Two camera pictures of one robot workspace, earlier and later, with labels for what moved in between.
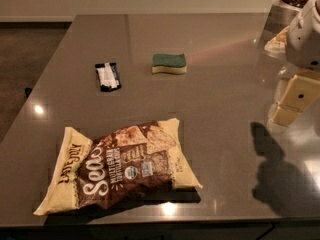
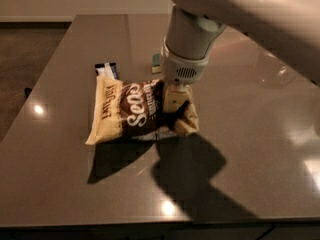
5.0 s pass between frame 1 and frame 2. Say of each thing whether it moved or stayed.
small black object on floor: stayed
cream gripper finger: moved
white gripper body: moved
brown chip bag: moved
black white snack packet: stayed
